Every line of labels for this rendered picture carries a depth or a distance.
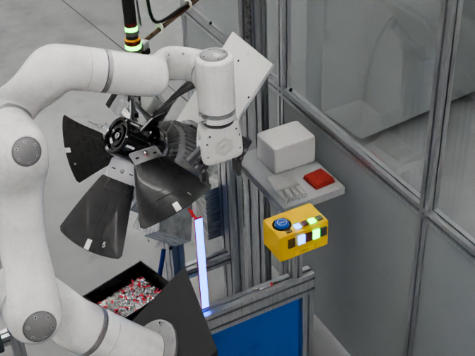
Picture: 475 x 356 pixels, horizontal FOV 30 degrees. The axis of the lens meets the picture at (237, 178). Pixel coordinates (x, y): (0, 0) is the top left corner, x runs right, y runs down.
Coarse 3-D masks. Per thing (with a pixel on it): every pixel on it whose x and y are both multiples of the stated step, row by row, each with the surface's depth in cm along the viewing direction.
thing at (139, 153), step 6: (138, 150) 258; (150, 150) 259; (156, 150) 259; (132, 156) 257; (138, 156) 257; (144, 156) 257; (150, 156) 257; (156, 156) 257; (162, 156) 257; (138, 162) 254
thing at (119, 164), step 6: (114, 162) 264; (120, 162) 264; (126, 162) 264; (108, 168) 264; (120, 168) 264; (126, 168) 264; (132, 168) 264; (108, 174) 264; (114, 174) 264; (120, 174) 264; (126, 174) 264; (132, 174) 264; (120, 180) 264; (126, 180) 264; (132, 180) 264
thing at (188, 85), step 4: (184, 84) 248; (188, 84) 245; (192, 84) 242; (180, 88) 249; (184, 88) 244; (188, 88) 242; (192, 88) 240; (176, 92) 250; (180, 92) 245; (184, 92) 242; (172, 96) 249; (176, 96) 245; (168, 100) 250; (172, 100) 246; (164, 104) 252; (168, 104) 257; (172, 104) 262; (160, 108) 251; (164, 108) 257; (168, 108) 262; (156, 112) 252; (160, 112) 259; (152, 116) 254
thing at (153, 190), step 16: (160, 160) 254; (144, 176) 250; (160, 176) 249; (176, 176) 249; (192, 176) 248; (144, 192) 246; (160, 192) 245; (176, 192) 244; (144, 208) 243; (160, 208) 241; (144, 224) 240
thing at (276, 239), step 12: (276, 216) 250; (288, 216) 250; (300, 216) 249; (312, 216) 249; (264, 228) 250; (276, 228) 245; (300, 228) 245; (312, 228) 246; (264, 240) 252; (276, 240) 244; (312, 240) 249; (324, 240) 251; (276, 252) 247; (288, 252) 246; (300, 252) 249
